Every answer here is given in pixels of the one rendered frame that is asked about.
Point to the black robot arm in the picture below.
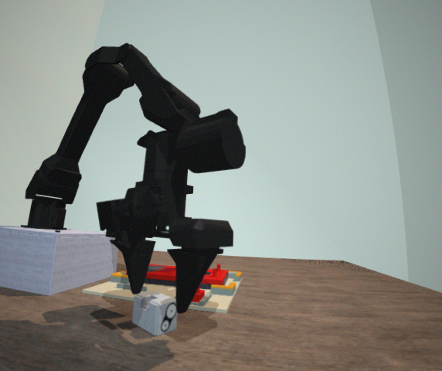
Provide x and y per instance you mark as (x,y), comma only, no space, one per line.
(198,144)

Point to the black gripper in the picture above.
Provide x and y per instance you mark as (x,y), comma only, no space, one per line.
(200,240)

